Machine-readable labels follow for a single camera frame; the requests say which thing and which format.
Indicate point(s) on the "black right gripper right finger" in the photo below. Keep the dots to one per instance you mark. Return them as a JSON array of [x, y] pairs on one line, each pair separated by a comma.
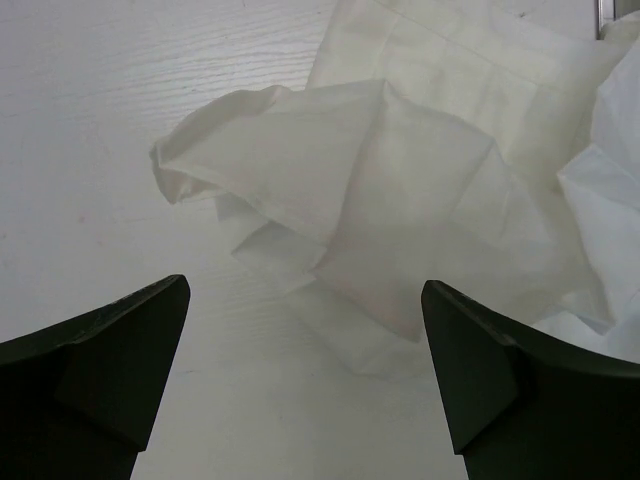
[[521, 404]]

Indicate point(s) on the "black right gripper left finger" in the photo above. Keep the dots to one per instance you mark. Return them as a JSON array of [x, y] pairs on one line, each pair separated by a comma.
[[79, 398]]

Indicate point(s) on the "white skirt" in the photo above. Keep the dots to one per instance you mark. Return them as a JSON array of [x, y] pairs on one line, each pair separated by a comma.
[[347, 199]]

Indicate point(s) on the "cream folded skirt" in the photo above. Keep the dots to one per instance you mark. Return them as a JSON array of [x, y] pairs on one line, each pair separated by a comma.
[[528, 87]]

